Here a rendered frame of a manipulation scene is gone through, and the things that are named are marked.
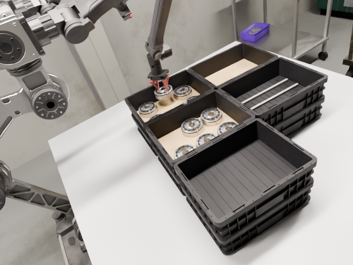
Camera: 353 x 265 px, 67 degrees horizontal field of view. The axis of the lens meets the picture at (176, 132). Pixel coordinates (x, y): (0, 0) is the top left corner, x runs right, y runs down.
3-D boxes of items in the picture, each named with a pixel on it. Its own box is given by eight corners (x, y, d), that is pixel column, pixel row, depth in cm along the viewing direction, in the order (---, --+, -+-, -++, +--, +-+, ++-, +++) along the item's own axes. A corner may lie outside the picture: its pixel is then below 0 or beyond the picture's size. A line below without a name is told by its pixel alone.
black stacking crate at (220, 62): (219, 107, 137) (216, 89, 130) (190, 86, 159) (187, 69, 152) (279, 75, 146) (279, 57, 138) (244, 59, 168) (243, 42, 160)
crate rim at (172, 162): (173, 168, 100) (171, 164, 99) (144, 129, 122) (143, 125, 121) (257, 121, 109) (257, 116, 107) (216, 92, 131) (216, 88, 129)
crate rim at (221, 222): (218, 230, 78) (217, 225, 77) (173, 168, 100) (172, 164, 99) (319, 164, 87) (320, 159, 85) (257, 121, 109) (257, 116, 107)
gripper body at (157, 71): (152, 73, 143) (147, 61, 138) (169, 72, 139) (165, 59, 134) (147, 80, 138) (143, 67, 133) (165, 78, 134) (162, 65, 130)
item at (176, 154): (181, 166, 107) (180, 165, 106) (170, 152, 114) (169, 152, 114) (202, 154, 109) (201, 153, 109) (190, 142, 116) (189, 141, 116)
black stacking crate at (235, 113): (179, 183, 107) (172, 164, 99) (151, 144, 129) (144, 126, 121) (257, 138, 115) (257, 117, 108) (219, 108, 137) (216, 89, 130)
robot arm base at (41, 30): (37, 50, 87) (14, 13, 79) (60, 40, 89) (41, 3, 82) (41, 57, 81) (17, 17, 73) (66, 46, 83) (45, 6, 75)
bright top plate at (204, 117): (206, 124, 122) (205, 123, 122) (197, 113, 130) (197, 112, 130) (225, 116, 124) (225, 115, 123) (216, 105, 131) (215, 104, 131)
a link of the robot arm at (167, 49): (145, 40, 124) (155, 53, 122) (165, 31, 128) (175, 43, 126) (145, 56, 136) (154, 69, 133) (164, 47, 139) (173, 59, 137)
